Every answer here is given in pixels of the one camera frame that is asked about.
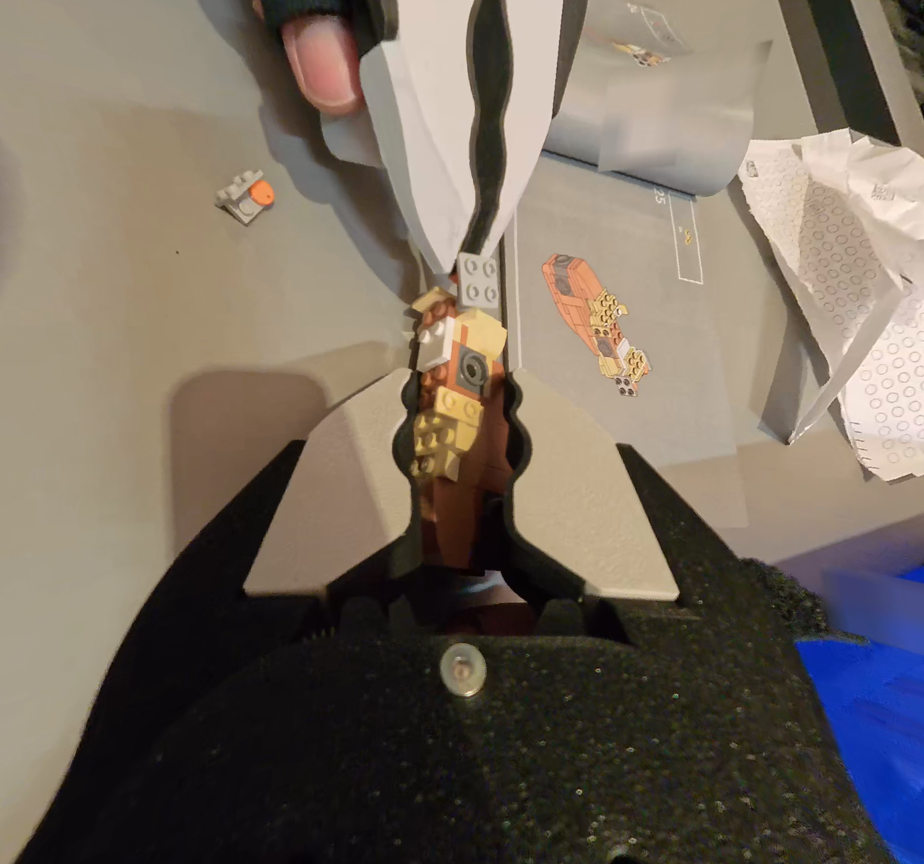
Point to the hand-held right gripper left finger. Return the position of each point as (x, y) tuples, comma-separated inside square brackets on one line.
[(339, 510)]

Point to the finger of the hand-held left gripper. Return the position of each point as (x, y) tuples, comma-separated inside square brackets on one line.
[(530, 48), (426, 85)]

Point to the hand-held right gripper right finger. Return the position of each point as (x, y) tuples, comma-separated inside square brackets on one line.
[(592, 517)]

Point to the orange tan brick model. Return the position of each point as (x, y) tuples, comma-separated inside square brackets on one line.
[(462, 510)]

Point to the orange round stud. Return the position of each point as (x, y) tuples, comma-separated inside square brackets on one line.
[(261, 192)]

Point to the small pale grey brick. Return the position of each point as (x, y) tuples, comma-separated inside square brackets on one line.
[(478, 279)]

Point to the small dark grey brick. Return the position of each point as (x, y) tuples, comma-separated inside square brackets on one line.
[(234, 194)]

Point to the grey instruction booklet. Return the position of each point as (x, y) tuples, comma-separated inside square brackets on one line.
[(650, 409)]

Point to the torn white paper bag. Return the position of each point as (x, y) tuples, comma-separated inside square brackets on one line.
[(830, 243)]

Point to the blue plastic bin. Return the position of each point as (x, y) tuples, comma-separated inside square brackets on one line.
[(881, 734)]

